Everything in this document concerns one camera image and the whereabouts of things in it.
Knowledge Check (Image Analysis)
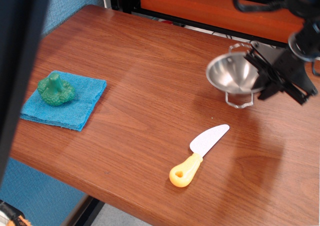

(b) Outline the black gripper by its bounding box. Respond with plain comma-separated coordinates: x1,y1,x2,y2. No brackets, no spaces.
245,42,318,105

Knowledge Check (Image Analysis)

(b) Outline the steel bowl with wire handles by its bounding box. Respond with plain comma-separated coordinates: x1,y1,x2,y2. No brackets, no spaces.
205,43,263,109

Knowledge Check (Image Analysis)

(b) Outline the blue folded cloth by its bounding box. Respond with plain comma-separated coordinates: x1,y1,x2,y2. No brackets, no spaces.
20,71,107,131

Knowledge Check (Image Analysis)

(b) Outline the green toy broccoli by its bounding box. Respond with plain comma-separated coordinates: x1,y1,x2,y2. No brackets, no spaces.
37,72,76,106

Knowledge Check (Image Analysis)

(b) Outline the orange object at corner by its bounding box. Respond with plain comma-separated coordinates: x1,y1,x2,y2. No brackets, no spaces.
0,200,32,226

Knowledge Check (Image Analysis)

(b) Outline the black braided cable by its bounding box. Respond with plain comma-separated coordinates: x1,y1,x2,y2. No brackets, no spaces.
231,0,291,13

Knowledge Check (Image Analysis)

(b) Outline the orange panel black frame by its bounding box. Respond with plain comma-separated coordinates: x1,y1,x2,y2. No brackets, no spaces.
110,0,304,46

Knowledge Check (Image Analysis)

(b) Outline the toy knife orange handle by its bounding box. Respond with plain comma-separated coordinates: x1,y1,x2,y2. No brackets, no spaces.
169,124,230,188

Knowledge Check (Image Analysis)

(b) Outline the black table leg frame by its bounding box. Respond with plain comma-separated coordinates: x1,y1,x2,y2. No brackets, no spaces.
61,194,105,226

